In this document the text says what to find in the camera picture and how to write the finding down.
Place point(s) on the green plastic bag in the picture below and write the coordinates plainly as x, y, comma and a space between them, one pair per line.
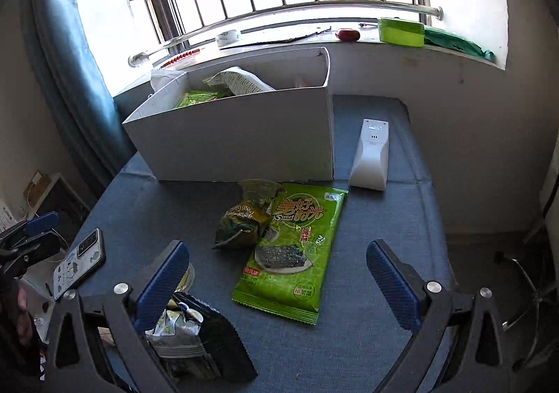
448, 40

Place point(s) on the steel window rail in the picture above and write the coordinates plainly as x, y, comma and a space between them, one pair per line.
287, 15

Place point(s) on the smartphone with white case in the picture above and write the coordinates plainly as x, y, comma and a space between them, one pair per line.
79, 264

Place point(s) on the blue table cloth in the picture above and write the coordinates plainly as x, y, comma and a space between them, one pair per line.
357, 338

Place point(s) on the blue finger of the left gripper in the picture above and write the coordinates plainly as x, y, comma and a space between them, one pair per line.
42, 224

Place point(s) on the white remote device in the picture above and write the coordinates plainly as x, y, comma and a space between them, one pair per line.
371, 160

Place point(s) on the dark green garlic snack bag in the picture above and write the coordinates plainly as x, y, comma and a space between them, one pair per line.
245, 223

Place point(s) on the clear tape roll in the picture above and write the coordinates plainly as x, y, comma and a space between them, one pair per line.
227, 38

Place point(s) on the lime green small snack bag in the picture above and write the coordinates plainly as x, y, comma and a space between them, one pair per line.
193, 97

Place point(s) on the teal curtain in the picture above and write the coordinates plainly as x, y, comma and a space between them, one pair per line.
74, 90

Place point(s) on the green tape roll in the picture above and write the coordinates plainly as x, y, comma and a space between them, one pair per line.
401, 32

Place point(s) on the red small object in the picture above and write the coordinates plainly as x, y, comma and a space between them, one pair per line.
348, 35

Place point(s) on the green seaweed snack bag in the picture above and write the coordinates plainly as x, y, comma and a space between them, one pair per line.
285, 273

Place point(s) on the white cardboard box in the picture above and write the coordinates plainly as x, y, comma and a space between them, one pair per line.
286, 134

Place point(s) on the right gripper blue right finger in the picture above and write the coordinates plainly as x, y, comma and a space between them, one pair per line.
399, 283

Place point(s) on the white printed tall snack bag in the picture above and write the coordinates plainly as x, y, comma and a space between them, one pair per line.
238, 81

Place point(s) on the white shelf unit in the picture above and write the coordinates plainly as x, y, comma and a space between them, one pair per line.
46, 193

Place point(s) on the tissue pack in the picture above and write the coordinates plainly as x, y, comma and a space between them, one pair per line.
161, 78

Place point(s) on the black silver snack bag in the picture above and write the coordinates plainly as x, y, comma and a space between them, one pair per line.
193, 340

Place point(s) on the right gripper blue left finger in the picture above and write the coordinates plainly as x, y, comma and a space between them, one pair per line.
156, 283

